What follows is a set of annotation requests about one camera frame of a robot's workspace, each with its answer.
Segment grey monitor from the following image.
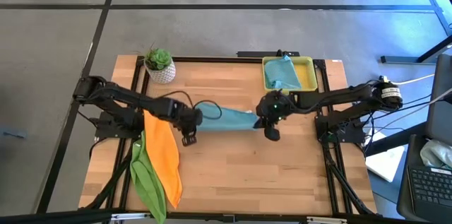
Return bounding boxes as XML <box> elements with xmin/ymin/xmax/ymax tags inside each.
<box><xmin>424</xmin><ymin>53</ymin><xmax>452</xmax><ymax>147</ymax></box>

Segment white cable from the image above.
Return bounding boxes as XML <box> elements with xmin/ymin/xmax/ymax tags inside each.
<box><xmin>387</xmin><ymin>73</ymin><xmax>436</xmax><ymax>87</ymax></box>

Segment yellow plastic tray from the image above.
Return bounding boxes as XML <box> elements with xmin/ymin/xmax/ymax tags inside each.
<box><xmin>261</xmin><ymin>56</ymin><xmax>319</xmax><ymax>94</ymax></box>

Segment orange microfiber towel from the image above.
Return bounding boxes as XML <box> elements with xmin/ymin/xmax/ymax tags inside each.
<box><xmin>141</xmin><ymin>109</ymin><xmax>184</xmax><ymax>210</ymax></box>

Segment white plastic bag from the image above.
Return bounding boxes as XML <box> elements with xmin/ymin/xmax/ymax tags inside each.
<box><xmin>419</xmin><ymin>138</ymin><xmax>452</xmax><ymax>169</ymax></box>

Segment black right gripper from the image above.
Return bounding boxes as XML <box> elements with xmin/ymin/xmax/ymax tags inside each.
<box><xmin>256</xmin><ymin>89</ymin><xmax>294</xmax><ymax>129</ymax></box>

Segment white flat box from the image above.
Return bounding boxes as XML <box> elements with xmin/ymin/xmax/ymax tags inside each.
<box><xmin>364</xmin><ymin>130</ymin><xmax>406</xmax><ymax>184</ymax></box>

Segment black left camera cable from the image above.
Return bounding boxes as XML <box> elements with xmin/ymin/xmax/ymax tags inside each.
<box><xmin>155</xmin><ymin>90</ymin><xmax>223</xmax><ymax>121</ymax></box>

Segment black bar device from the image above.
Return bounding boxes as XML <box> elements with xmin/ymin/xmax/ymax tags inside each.
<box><xmin>237</xmin><ymin>50</ymin><xmax>301</xmax><ymax>58</ymax></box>

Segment blue microfiber towel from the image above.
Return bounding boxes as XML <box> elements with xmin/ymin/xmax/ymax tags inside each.
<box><xmin>196</xmin><ymin>102</ymin><xmax>261</xmax><ymax>133</ymax></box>
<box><xmin>263</xmin><ymin>54</ymin><xmax>304</xmax><ymax>90</ymax></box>

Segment succulent in white patterned pot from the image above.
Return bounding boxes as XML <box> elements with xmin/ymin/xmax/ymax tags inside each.
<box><xmin>136</xmin><ymin>42</ymin><xmax>177</xmax><ymax>85</ymax></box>

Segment green microfiber towel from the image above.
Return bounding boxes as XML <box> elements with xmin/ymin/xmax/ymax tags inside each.
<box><xmin>129</xmin><ymin>131</ymin><xmax>167</xmax><ymax>224</ymax></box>

